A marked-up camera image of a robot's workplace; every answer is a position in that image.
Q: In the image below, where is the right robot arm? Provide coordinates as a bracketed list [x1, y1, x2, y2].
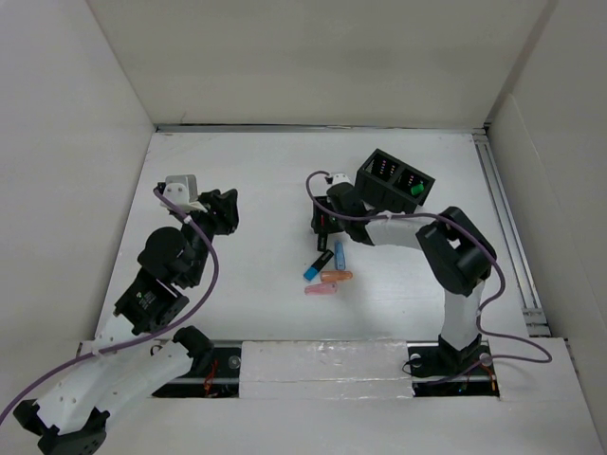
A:
[326, 173, 497, 373]

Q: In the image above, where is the pink cap black highlighter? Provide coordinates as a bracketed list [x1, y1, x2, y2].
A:
[317, 215, 328, 252]

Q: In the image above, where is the blue cap black highlighter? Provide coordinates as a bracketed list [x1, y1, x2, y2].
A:
[303, 249, 334, 282]

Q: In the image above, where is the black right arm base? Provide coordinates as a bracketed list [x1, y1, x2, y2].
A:
[401, 345, 500, 398]

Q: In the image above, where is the black two-compartment organizer box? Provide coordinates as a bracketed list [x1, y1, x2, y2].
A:
[355, 149, 435, 214]

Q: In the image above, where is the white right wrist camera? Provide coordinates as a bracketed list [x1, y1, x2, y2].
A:
[324, 173, 352, 187]

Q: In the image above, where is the pastel blue highlighter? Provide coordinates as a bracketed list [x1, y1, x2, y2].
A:
[334, 241, 346, 270]

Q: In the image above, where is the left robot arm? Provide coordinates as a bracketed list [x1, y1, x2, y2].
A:
[13, 177, 239, 454]

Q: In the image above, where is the green cap black highlighter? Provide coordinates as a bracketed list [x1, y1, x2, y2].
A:
[411, 183, 424, 195]

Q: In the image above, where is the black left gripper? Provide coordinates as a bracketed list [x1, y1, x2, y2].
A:
[176, 188, 238, 285]

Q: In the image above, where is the pastel pink highlighter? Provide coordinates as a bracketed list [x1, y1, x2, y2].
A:
[304, 282, 339, 296]

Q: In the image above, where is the pastel orange highlighter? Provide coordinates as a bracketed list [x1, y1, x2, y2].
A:
[320, 270, 353, 282]

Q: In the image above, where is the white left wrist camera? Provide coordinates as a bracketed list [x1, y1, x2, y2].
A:
[162, 174, 206, 213]

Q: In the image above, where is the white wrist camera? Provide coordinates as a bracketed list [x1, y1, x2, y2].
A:
[324, 173, 352, 187]
[162, 174, 206, 213]

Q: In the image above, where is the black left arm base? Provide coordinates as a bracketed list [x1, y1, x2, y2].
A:
[12, 400, 113, 455]

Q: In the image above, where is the aluminium rail right side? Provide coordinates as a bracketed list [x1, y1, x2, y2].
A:
[472, 129, 552, 337]

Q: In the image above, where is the white foam block front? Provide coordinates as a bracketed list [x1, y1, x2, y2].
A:
[239, 339, 414, 401]

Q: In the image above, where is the aluminium rail along wall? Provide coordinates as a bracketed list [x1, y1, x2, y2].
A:
[156, 123, 487, 134]

